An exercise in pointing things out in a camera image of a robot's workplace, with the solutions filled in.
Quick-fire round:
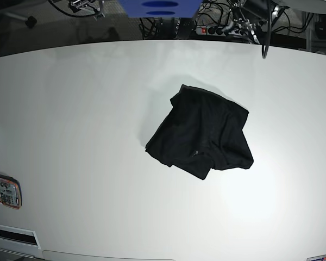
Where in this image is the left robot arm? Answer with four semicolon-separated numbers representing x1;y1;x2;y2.
225;1;288;59

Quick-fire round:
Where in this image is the blue plastic box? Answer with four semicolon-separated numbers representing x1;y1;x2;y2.
118;0;202;18

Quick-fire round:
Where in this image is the orange framed device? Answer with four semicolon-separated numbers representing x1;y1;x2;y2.
0;174;22;209

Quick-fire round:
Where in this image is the sticker at bottom right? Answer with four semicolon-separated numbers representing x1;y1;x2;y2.
306;254;326;261

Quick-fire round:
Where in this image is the black caster wheel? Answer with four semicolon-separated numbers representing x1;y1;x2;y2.
25;16;37;29

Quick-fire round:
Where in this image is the power strip with red switch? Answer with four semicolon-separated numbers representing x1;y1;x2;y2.
195;26;236;37

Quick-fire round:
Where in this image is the black T-shirt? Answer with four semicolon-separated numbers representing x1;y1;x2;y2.
146;85;254;180

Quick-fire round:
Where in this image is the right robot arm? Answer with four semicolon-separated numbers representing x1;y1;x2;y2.
48;0;105;20

